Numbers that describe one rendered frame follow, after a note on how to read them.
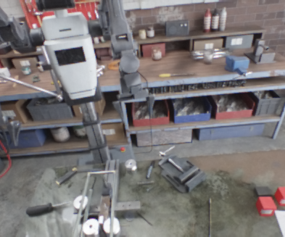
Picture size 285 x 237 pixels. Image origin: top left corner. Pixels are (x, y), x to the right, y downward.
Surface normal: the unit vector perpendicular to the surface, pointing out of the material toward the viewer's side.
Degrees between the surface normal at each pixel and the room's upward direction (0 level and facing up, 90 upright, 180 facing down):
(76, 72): 90
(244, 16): 90
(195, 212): 0
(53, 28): 90
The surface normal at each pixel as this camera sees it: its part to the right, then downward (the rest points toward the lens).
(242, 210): -0.09, -0.81
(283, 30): 0.03, 0.58
